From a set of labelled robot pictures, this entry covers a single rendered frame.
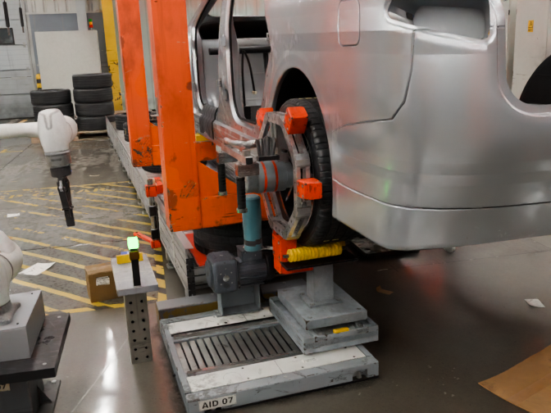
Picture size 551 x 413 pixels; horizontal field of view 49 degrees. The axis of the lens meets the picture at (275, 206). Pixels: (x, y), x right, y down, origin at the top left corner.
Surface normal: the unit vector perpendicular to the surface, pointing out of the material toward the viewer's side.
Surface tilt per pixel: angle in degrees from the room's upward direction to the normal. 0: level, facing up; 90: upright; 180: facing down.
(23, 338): 90
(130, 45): 90
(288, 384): 90
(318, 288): 90
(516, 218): 106
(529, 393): 1
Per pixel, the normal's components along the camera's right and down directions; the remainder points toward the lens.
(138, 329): 0.32, 0.23
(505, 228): 0.17, 0.42
